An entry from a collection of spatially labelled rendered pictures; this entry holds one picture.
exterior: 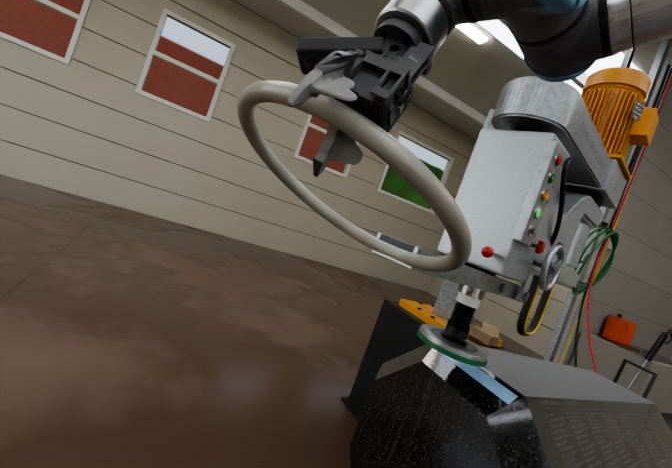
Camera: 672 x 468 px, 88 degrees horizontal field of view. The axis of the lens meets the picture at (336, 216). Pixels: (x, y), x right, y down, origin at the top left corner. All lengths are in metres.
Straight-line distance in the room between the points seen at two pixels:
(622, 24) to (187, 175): 6.52
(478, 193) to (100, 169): 6.31
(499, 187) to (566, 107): 0.28
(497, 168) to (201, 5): 6.51
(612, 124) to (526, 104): 0.75
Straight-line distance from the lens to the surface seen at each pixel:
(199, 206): 6.84
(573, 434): 1.40
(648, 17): 0.61
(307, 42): 0.51
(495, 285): 1.19
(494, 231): 1.10
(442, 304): 2.31
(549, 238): 1.36
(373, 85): 0.45
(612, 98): 1.90
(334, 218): 0.86
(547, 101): 1.18
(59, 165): 6.99
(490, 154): 1.17
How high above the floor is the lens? 1.19
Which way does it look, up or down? 1 degrees down
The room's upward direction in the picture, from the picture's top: 20 degrees clockwise
